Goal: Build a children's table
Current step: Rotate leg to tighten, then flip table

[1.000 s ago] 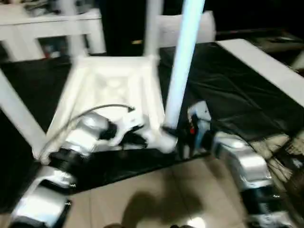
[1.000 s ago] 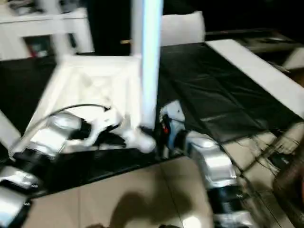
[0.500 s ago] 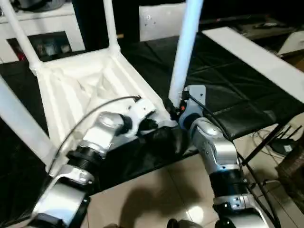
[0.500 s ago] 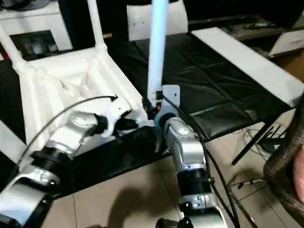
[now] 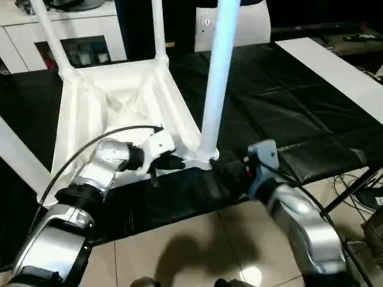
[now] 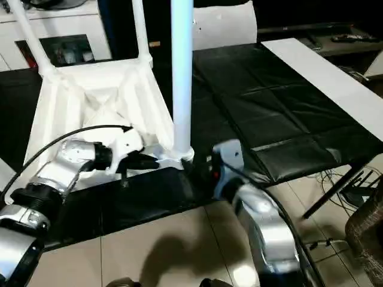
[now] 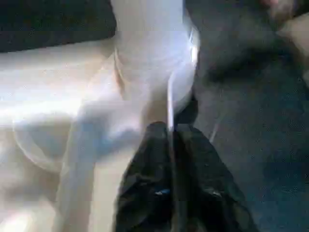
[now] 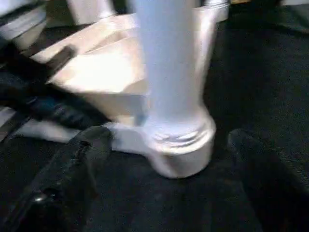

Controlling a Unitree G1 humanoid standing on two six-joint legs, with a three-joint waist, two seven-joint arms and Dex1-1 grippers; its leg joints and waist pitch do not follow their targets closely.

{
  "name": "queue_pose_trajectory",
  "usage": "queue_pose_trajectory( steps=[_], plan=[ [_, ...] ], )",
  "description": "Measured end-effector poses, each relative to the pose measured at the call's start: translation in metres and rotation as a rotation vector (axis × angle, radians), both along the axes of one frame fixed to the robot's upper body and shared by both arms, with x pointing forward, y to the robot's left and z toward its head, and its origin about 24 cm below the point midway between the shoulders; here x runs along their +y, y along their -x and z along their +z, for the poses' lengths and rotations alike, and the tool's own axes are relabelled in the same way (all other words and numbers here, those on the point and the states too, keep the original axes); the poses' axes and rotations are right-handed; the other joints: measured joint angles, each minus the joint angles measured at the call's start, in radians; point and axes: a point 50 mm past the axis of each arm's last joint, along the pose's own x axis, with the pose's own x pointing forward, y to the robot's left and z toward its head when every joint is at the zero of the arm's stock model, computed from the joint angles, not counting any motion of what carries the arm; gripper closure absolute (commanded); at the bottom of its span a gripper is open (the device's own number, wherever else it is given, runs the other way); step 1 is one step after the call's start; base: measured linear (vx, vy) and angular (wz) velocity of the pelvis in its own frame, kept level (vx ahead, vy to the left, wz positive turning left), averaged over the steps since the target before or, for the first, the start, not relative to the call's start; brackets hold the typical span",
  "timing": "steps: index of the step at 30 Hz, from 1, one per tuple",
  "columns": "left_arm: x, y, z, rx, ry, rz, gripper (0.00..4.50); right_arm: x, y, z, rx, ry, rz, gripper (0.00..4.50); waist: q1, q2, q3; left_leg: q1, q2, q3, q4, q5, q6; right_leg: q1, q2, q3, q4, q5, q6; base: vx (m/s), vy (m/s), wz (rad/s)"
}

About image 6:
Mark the black metal stand leg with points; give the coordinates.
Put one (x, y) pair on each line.
(332, 192)

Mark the white flat board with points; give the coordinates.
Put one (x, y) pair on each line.
(323, 77)

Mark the white glass-door cabinet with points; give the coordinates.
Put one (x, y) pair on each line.
(60, 24)

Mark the black router with antennas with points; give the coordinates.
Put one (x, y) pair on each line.
(356, 194)

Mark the dark robot left foot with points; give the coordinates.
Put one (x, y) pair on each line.
(124, 283)

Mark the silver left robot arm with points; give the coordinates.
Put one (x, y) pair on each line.
(54, 170)

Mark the white plastic table top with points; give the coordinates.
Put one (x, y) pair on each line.
(89, 98)

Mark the black table mat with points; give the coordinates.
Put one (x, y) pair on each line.
(269, 98)

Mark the dark remote control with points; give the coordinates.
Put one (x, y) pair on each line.
(353, 38)

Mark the dark top television stand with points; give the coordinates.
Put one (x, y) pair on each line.
(344, 48)

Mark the dark robot right foot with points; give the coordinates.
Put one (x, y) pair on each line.
(214, 283)

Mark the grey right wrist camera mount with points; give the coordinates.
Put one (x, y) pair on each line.
(230, 155)

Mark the white bag with round fitting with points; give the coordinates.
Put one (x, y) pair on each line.
(227, 27)

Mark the black box with gold label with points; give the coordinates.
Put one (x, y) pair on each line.
(125, 30)

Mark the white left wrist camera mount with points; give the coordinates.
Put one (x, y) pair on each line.
(125, 146)

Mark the black television screen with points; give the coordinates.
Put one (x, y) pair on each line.
(323, 12)

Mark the dark robot foot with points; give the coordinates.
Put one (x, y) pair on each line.
(214, 283)
(124, 283)

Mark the red packet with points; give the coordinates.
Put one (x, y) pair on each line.
(27, 55)

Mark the brown wicker basket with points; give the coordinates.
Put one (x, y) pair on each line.
(368, 239)

